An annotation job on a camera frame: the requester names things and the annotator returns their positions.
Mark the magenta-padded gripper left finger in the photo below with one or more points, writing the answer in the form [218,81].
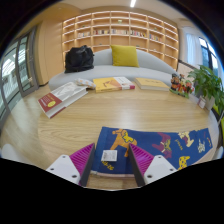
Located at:
[63,168]

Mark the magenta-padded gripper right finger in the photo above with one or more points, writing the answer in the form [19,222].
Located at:
[159,168]

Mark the blue animal-print towel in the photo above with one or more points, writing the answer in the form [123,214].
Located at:
[150,140]

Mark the red and white book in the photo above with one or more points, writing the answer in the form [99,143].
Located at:
[63,96]

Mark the colourful figurine group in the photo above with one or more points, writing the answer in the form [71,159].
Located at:
[180,86]

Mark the thick plain yellow book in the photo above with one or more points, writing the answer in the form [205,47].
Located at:
[150,83]

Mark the small patterned pouch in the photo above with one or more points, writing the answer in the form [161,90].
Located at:
[85,83]

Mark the white book with red band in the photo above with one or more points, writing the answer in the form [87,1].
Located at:
[126,82]

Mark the yellow book with orange print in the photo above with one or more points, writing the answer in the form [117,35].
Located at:
[105,84]

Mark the green potted plant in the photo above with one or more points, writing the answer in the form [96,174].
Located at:
[206,81]

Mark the light grey sofa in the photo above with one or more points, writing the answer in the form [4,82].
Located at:
[103,71]

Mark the grey-framed glass door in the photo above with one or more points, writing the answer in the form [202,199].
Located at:
[13,73]

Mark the black bag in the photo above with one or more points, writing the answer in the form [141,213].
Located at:
[79,59]

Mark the yellow cushion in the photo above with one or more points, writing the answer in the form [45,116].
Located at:
[124,56]

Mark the white curtain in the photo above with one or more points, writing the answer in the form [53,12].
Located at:
[192,50]

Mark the dark-framed window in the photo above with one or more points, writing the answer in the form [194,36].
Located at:
[209,55]

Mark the wooden lit shelf unit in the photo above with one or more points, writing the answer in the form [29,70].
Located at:
[120,30]

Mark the long ceiling light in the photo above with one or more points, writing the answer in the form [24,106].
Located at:
[133,3]

